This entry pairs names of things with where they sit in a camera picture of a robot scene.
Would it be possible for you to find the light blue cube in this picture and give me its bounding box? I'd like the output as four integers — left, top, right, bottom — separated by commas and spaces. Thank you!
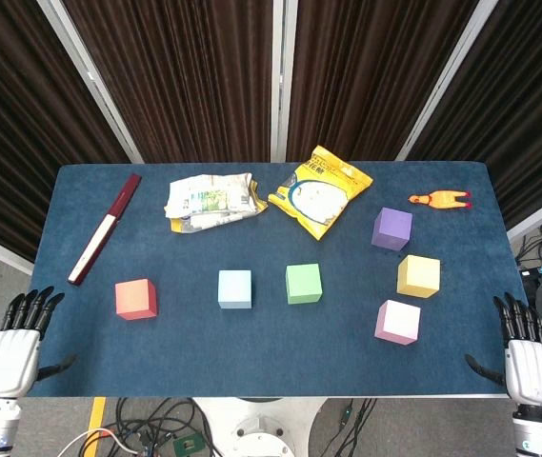
217, 269, 253, 310

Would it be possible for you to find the blue table cloth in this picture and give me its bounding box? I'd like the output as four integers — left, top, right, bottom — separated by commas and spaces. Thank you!
26, 161, 528, 399

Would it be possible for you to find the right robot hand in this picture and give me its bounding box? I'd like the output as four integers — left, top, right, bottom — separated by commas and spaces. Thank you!
464, 290, 542, 407

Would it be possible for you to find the yellow-edged crumpled clear bag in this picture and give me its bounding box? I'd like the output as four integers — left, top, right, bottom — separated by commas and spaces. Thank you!
169, 178, 269, 234

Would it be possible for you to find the white and red cable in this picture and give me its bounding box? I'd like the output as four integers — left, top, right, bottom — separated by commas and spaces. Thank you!
58, 427, 146, 457

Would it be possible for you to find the maroon and white long box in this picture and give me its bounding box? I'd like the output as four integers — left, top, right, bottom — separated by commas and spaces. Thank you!
67, 173, 143, 287

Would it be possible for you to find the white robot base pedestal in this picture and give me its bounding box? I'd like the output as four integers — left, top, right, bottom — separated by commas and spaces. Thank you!
192, 397, 329, 457

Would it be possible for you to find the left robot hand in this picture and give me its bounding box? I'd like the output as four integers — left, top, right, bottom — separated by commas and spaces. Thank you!
0, 285, 77, 400

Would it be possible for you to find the green cube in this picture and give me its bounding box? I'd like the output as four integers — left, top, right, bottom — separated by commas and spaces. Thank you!
285, 263, 324, 306

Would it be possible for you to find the purple cube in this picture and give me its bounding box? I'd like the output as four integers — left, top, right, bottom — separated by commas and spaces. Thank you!
371, 207, 414, 251

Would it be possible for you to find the orange rubber chicken toy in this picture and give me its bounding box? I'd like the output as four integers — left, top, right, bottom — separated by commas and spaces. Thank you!
408, 189, 472, 210

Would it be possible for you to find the yellow floor tape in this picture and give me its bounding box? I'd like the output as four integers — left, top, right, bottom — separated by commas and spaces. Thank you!
82, 397, 108, 457

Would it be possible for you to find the yellow cube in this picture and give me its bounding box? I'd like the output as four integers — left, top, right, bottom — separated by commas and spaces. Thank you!
396, 254, 442, 299

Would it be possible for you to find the white green-print snack bag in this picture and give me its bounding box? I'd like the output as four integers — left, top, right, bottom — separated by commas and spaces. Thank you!
163, 172, 260, 219

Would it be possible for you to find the green circuit board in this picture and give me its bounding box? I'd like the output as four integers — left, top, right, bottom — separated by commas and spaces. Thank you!
173, 432, 204, 456

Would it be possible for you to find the pink cube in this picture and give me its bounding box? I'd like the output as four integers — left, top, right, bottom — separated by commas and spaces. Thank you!
373, 299, 422, 346

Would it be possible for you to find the dark brown curtain partition panel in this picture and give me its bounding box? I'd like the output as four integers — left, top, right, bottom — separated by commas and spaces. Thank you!
0, 0, 146, 277
36, 0, 285, 164
396, 0, 542, 242
270, 0, 498, 163

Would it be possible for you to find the yellow snack bag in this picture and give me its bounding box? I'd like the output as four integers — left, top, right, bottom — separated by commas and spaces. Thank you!
268, 145, 374, 242

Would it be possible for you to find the red cube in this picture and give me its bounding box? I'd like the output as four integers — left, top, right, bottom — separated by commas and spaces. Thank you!
114, 278, 159, 321

